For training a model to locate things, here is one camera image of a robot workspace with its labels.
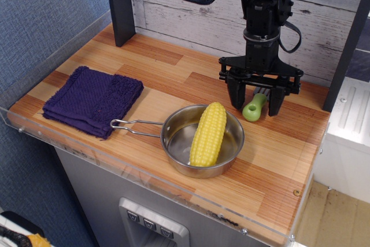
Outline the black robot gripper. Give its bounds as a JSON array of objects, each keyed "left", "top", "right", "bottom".
[{"left": 219, "top": 40, "right": 303, "bottom": 117}]

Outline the grey spatula with green handle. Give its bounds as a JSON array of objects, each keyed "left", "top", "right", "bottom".
[{"left": 242, "top": 87, "right": 271, "bottom": 122}]

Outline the stainless steel pot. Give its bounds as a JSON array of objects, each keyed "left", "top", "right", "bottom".
[{"left": 110, "top": 105, "right": 245, "bottom": 178}]

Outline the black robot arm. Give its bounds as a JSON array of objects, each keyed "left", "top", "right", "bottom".
[{"left": 219, "top": 0, "right": 304, "bottom": 116}]

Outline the yellow toy corn cob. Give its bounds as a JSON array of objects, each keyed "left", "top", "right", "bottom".
[{"left": 189, "top": 102, "right": 227, "bottom": 167}]

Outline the white ribbed side surface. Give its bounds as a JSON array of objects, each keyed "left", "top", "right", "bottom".
[{"left": 328, "top": 77, "right": 369, "bottom": 146}]

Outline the silver dispenser button panel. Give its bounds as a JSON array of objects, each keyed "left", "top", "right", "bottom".
[{"left": 119, "top": 197, "right": 190, "bottom": 246}]

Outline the purple folded cloth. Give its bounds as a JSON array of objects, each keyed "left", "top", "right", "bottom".
[{"left": 43, "top": 66, "right": 144, "bottom": 139}]

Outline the clear acrylic edge guard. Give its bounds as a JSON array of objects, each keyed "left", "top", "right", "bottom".
[{"left": 1, "top": 9, "right": 328, "bottom": 245}]

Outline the grey toy fridge cabinet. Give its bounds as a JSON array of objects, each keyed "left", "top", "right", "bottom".
[{"left": 56, "top": 149, "right": 265, "bottom": 246}]

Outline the yellow object bottom corner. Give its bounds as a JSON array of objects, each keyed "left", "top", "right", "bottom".
[{"left": 27, "top": 234, "right": 52, "bottom": 247}]

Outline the dark right upright post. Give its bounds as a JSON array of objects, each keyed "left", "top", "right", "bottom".
[{"left": 323, "top": 0, "right": 369, "bottom": 112}]

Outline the dark upright post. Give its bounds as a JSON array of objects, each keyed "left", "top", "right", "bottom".
[
  {"left": 109, "top": 0, "right": 136, "bottom": 47},
  {"left": 323, "top": 0, "right": 369, "bottom": 112}
]

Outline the dark left upright post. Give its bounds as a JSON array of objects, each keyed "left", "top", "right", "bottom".
[{"left": 109, "top": 0, "right": 136, "bottom": 47}]

